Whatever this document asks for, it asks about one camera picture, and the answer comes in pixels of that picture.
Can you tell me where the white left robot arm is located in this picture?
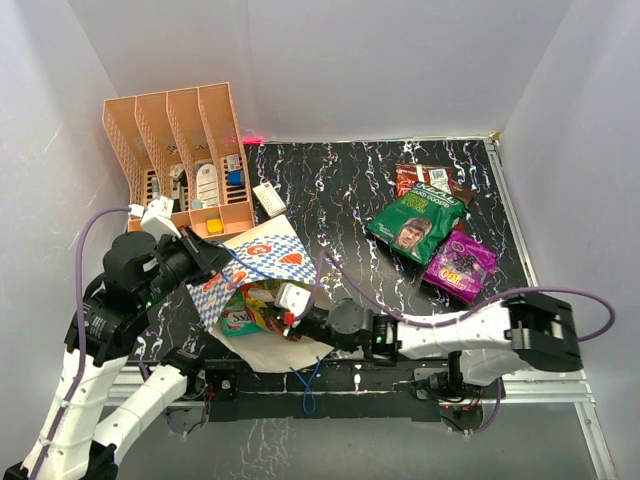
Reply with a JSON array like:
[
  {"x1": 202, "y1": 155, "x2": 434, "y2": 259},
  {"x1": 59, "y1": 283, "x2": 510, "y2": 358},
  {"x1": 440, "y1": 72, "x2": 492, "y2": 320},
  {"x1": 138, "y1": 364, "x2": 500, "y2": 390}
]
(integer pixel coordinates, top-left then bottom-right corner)
[{"x1": 4, "y1": 227, "x2": 232, "y2": 479}]

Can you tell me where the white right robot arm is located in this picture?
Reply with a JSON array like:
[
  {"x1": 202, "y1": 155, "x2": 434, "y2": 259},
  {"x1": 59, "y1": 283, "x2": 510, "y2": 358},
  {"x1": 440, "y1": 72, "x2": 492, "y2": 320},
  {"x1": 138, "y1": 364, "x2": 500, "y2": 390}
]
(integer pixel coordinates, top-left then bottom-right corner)
[{"x1": 284, "y1": 291, "x2": 583, "y2": 399}]

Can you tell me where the white label bottle in organizer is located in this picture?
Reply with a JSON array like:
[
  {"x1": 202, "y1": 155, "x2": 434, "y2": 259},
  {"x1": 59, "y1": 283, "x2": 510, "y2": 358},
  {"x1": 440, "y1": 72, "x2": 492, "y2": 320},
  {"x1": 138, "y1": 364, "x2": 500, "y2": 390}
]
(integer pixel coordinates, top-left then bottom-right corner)
[{"x1": 196, "y1": 163, "x2": 219, "y2": 208}]

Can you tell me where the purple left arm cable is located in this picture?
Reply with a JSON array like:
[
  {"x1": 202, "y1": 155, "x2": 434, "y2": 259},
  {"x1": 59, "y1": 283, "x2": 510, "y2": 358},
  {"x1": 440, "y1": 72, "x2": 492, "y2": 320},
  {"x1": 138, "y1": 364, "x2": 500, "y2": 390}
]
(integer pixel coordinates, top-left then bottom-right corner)
[{"x1": 29, "y1": 205, "x2": 135, "y2": 479}]

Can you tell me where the yellow object in organizer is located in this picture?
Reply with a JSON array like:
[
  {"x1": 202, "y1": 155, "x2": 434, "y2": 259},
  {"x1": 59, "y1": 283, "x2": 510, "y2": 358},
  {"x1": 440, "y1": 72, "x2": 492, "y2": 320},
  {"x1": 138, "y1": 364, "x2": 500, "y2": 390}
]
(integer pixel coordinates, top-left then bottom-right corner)
[{"x1": 206, "y1": 217, "x2": 224, "y2": 235}]

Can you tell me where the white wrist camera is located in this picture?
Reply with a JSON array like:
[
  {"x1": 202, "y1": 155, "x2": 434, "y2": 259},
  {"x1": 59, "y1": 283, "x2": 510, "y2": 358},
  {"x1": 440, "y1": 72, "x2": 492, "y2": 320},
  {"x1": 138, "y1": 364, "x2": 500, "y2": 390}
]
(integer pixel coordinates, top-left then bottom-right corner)
[
  {"x1": 274, "y1": 282, "x2": 311, "y2": 327},
  {"x1": 128, "y1": 196, "x2": 181, "y2": 241}
]

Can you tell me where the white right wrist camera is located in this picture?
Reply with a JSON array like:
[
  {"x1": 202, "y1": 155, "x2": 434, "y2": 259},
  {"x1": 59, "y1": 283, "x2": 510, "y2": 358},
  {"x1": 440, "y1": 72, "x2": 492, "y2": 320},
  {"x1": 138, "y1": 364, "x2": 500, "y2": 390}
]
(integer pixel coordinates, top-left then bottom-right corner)
[{"x1": 274, "y1": 282, "x2": 311, "y2": 327}]

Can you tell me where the orange plastic file organizer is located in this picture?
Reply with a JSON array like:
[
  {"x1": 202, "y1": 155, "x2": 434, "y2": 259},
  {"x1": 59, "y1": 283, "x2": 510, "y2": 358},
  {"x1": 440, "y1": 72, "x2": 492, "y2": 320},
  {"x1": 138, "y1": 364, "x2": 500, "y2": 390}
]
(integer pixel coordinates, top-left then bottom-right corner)
[{"x1": 102, "y1": 83, "x2": 255, "y2": 241}]

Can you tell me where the blue checkered paper bag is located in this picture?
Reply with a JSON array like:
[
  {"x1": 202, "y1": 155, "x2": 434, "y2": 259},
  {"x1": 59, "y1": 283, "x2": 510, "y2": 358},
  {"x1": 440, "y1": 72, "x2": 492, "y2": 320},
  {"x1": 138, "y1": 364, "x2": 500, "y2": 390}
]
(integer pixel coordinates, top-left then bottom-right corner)
[{"x1": 188, "y1": 215, "x2": 332, "y2": 373}]

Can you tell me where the yellow green snack packet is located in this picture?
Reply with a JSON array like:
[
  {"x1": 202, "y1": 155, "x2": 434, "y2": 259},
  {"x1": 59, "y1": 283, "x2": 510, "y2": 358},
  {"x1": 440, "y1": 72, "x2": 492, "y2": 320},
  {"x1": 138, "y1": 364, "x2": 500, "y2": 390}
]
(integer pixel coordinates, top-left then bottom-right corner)
[{"x1": 248, "y1": 279, "x2": 283, "y2": 303}]

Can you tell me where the orange snack packet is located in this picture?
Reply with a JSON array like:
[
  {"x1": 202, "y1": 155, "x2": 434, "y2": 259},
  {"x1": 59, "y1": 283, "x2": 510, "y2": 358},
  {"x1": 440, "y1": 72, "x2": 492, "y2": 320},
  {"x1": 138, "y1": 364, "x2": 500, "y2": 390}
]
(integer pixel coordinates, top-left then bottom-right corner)
[{"x1": 245, "y1": 298, "x2": 302, "y2": 342}]

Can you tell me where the white tube in organizer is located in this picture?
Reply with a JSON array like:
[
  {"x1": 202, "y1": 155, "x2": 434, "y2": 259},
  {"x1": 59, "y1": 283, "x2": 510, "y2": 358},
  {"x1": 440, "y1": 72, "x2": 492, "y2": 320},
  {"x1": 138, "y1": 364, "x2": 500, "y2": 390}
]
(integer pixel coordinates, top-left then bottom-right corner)
[{"x1": 151, "y1": 176, "x2": 160, "y2": 200}]

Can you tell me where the brown kettle chips bag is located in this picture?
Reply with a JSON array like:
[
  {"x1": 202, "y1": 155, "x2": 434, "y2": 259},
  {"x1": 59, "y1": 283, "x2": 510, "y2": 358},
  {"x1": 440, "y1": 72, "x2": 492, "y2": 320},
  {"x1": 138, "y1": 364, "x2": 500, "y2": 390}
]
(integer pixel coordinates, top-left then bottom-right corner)
[{"x1": 449, "y1": 182, "x2": 475, "y2": 233}]

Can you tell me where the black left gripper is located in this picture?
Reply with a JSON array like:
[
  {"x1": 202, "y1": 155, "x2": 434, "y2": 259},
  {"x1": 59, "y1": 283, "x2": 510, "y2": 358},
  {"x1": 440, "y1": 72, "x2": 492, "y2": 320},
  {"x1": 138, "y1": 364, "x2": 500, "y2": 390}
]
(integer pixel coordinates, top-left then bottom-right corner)
[{"x1": 140, "y1": 222, "x2": 236, "y2": 306}]

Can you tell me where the teal foxs candy bag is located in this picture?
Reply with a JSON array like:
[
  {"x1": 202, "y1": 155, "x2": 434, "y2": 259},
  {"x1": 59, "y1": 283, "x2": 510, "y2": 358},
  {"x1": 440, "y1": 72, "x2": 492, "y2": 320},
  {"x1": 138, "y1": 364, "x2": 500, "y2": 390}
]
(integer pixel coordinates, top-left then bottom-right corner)
[{"x1": 220, "y1": 310, "x2": 263, "y2": 337}]

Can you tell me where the small white red box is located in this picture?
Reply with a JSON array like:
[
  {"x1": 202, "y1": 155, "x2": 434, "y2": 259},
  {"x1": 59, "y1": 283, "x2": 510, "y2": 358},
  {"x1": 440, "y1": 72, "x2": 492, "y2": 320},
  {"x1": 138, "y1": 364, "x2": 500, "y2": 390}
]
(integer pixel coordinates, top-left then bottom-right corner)
[{"x1": 252, "y1": 182, "x2": 287, "y2": 218}]

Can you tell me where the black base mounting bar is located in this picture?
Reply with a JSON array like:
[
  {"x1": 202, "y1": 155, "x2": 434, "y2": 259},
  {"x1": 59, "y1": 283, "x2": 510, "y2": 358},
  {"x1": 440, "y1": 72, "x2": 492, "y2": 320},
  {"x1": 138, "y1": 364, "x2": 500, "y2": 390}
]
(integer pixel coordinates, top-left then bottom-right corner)
[{"x1": 204, "y1": 359, "x2": 482, "y2": 423}]

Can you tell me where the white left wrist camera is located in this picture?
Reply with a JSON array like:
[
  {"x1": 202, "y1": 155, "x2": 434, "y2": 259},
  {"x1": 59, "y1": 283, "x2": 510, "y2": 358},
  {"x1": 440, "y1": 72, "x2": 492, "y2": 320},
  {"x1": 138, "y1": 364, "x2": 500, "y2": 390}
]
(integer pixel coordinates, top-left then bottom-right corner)
[{"x1": 128, "y1": 196, "x2": 181, "y2": 241}]

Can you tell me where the red doritos bag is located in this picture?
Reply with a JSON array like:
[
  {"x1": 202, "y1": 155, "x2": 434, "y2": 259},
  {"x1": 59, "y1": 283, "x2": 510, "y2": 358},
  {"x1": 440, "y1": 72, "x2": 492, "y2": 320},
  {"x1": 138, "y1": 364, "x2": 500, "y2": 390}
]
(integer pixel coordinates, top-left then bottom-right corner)
[{"x1": 395, "y1": 163, "x2": 453, "y2": 198}]

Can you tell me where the green snack bag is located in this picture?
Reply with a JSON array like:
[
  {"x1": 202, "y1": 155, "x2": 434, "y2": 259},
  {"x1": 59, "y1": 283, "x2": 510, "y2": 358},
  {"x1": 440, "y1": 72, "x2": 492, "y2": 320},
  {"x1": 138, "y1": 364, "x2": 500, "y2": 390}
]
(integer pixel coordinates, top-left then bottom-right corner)
[{"x1": 366, "y1": 182, "x2": 466, "y2": 266}]

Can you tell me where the blue item in organizer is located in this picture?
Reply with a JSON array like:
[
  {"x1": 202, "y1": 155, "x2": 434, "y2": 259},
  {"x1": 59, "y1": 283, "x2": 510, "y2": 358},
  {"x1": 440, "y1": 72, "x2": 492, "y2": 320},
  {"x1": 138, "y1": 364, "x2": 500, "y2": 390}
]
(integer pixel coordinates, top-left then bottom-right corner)
[{"x1": 227, "y1": 170, "x2": 245, "y2": 187}]

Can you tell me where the purple snack bag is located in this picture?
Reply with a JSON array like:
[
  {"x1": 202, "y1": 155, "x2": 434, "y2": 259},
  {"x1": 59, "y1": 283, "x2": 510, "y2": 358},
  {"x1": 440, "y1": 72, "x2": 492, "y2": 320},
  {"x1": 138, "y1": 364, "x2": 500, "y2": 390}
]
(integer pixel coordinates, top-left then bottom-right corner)
[{"x1": 423, "y1": 230, "x2": 497, "y2": 305}]

